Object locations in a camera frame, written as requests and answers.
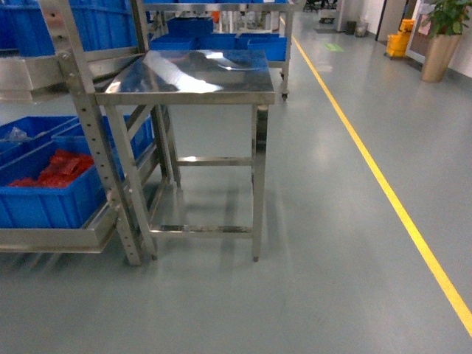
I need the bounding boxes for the steel flow rack shelf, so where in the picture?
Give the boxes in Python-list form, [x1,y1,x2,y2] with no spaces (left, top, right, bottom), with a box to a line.
[1,1,171,265]

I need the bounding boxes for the blue bin with red bags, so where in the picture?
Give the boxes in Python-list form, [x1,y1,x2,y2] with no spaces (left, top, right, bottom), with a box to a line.
[0,114,155,229]

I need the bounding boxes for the small stainless steel table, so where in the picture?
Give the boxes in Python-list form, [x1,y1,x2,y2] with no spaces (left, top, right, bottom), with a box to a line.
[97,49,275,263]

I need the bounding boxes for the red bubble wrap bags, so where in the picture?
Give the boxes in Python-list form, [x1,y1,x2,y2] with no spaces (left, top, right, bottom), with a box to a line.
[7,149,94,188]

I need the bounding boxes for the yellow mop bucket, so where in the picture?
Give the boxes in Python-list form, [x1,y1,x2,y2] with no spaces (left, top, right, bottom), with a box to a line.
[385,19,415,58]

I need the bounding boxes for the gold planter with plant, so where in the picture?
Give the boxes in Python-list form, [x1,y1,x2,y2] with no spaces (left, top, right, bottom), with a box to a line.
[420,0,472,83]

